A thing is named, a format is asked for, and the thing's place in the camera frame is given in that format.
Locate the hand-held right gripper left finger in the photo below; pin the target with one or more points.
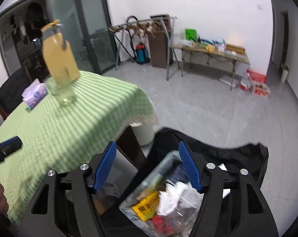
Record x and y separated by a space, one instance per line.
104 170

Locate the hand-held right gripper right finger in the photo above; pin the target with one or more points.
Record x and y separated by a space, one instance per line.
190 170

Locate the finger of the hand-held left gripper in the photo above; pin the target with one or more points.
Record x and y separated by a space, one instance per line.
10 147

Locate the dark blue packet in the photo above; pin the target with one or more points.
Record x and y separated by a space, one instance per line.
177 175

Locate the dark wooden table leg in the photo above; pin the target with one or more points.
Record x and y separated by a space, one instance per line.
129 148

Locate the white waste bin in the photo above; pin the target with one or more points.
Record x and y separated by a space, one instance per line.
144 133

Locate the yellow snack packet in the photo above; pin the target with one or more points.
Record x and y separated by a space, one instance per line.
145 207

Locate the purple tissue pack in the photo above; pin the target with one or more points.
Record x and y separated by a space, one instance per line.
34 96

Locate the black jacket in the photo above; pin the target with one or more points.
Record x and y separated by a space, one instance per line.
10 86

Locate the clear drinking glass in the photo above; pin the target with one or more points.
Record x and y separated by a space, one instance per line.
63 96

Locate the person's dark clothing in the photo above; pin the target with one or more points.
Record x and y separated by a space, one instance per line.
0 224

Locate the yellow thermos jug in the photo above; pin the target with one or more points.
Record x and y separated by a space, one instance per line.
60 61

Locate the white red bucket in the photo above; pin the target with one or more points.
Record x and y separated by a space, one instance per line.
245 85

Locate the red carton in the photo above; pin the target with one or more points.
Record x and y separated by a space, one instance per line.
261 90

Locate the red crates on floor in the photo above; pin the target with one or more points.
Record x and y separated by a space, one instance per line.
257 76

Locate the folding table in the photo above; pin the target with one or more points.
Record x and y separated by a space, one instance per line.
228 55

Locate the blue vacuum cleaner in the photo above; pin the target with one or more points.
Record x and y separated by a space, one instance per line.
142 54

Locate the brown cabinet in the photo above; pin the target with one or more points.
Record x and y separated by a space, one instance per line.
158 51

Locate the pile of packets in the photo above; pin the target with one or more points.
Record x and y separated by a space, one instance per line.
213 44

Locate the cardboard box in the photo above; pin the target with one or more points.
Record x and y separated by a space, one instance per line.
235 48

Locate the white pot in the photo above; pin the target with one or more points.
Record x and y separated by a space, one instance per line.
284 75

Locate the hanging clothes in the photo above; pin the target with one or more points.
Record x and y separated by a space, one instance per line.
34 14

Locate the green bag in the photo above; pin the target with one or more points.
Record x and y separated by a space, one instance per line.
190 34

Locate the sliding glass door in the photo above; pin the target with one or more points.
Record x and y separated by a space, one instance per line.
94 29

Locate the metal drying rack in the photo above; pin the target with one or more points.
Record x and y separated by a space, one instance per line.
136 27

